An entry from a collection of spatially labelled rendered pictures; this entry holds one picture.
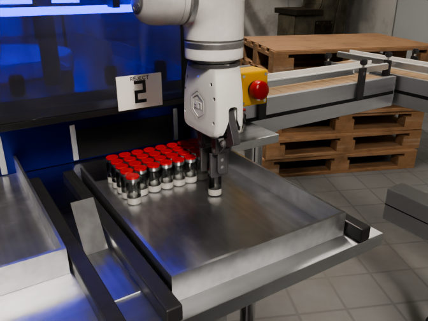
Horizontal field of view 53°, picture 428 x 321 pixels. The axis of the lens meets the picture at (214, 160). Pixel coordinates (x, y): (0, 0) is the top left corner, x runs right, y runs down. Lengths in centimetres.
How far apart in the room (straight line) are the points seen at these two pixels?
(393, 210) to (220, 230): 106
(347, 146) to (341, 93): 174
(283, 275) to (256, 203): 18
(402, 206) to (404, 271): 65
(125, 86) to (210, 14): 25
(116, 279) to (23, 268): 10
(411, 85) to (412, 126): 177
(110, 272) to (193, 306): 11
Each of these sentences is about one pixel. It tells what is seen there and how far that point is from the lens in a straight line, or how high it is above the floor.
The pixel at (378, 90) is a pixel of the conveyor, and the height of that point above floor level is 90.
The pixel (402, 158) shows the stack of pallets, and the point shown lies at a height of 7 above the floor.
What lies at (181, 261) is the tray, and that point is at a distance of 55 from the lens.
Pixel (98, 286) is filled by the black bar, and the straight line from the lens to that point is 50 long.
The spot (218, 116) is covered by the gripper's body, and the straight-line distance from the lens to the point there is 60.
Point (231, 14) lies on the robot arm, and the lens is 59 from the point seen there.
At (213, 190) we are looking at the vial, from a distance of 69.
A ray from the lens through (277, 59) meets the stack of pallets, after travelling 263.
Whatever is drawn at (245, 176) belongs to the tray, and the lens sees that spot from 77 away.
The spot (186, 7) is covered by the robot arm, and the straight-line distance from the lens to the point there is 57.
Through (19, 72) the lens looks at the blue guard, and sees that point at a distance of 73.
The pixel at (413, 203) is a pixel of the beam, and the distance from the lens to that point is 155.
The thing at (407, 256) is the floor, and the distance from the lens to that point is 228.
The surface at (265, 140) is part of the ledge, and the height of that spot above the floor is 87.
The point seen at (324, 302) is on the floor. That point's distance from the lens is 190.
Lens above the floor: 120
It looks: 23 degrees down
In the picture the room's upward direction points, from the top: straight up
